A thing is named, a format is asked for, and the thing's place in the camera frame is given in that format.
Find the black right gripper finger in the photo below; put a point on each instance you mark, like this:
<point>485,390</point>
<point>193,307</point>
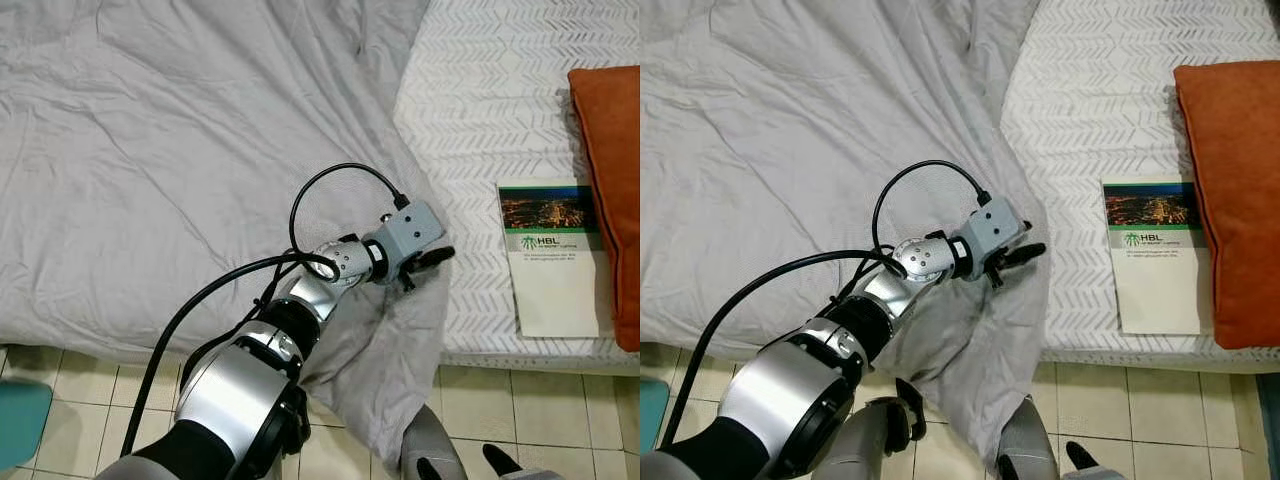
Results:
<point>428,469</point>
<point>500,459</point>
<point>1082,455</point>
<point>1010,468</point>

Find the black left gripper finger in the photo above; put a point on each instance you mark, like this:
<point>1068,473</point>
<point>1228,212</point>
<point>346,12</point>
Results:
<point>437,257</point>
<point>1026,253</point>
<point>408,281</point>
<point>995,280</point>

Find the white book with city photo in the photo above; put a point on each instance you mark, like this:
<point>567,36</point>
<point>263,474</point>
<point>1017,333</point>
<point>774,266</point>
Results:
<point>560,290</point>
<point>1160,290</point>

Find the orange pillow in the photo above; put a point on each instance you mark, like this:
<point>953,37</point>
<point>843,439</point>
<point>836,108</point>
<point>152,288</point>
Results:
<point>1240,200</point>
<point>615,200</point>

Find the grey blanket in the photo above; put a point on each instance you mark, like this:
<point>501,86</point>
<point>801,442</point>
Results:
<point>780,130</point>
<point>150,150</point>

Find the silver robot right leg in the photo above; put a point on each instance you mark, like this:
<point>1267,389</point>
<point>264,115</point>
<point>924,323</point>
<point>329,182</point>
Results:
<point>1030,430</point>
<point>435,440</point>

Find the silver robot leg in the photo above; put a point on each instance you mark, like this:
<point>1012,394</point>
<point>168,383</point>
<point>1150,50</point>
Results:
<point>870,440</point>
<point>1030,430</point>
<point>435,440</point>

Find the cream bed base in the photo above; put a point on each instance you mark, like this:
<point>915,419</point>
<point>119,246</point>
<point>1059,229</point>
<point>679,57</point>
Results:
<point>1150,362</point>
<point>540,364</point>

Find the silver robot left leg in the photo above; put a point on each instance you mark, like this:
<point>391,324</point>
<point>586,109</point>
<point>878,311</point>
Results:
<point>870,440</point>

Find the teal plastic stool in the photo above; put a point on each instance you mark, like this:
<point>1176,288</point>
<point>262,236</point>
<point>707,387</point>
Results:
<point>22,425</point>
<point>652,415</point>

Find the white chevron quilted mattress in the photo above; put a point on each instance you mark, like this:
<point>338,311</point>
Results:
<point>490,100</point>
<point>1100,100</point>

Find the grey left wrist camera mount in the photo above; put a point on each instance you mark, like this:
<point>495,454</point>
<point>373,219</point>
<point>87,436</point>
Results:
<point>412,232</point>
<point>992,228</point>

